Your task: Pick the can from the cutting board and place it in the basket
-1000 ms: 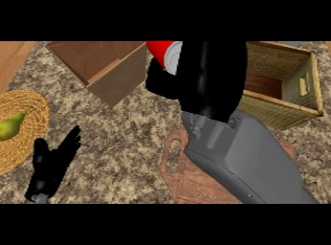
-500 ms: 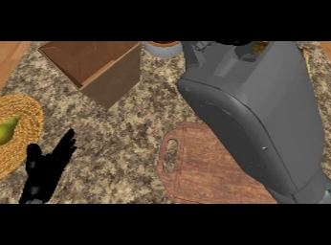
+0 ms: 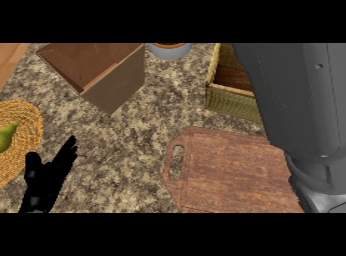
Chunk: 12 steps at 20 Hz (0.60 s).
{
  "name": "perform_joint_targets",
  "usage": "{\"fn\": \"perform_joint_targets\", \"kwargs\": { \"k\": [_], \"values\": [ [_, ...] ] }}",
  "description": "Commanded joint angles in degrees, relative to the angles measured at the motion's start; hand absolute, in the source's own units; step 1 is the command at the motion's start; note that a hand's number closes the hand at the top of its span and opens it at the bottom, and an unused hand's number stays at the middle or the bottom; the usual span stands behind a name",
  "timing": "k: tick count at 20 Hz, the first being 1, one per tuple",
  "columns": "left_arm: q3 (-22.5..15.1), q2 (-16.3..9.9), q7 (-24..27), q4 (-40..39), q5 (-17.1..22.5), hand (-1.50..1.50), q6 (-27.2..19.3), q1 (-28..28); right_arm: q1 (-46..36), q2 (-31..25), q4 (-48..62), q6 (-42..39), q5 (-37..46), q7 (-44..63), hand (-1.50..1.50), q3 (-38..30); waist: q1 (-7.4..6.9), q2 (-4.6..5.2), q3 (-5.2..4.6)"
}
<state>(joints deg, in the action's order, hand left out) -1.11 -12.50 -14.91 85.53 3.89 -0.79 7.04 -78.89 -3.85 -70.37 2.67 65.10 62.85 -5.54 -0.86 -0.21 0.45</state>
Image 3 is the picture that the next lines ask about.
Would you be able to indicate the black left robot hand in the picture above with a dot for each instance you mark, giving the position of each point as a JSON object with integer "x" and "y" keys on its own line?
{"x": 45, "y": 180}

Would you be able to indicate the brown wooden cutting board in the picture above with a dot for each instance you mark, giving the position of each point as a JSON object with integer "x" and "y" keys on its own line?
{"x": 229, "y": 173}

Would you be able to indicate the brown open box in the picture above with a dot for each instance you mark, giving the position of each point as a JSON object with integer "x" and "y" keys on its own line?
{"x": 95, "y": 71}

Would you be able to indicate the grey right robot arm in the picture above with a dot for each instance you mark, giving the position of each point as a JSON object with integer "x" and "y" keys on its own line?
{"x": 303, "y": 110}

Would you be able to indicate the grey pot with orange rim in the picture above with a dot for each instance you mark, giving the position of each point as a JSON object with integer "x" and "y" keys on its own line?
{"x": 169, "y": 51}

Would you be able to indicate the olive wicker basket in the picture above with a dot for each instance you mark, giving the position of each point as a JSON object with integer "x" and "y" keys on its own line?
{"x": 229, "y": 96}

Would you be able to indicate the round woven straw placemat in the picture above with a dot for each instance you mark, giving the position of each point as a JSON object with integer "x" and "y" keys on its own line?
{"x": 15, "y": 143}

